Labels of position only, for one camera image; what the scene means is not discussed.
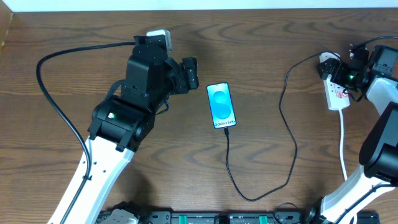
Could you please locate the black USB charging cable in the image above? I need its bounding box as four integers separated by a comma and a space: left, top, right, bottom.
223, 51, 341, 202

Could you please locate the blue Galaxy smartphone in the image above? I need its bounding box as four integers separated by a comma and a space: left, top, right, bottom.
206, 82, 236, 129

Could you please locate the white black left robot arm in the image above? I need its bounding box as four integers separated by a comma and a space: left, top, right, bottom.
49, 30, 199, 223

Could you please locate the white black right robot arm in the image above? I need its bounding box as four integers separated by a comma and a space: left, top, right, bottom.
304, 44, 397, 223

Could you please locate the white power strip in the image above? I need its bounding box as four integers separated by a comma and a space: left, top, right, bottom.
323, 75, 350, 111

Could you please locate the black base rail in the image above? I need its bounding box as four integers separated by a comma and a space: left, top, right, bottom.
96, 202, 381, 224

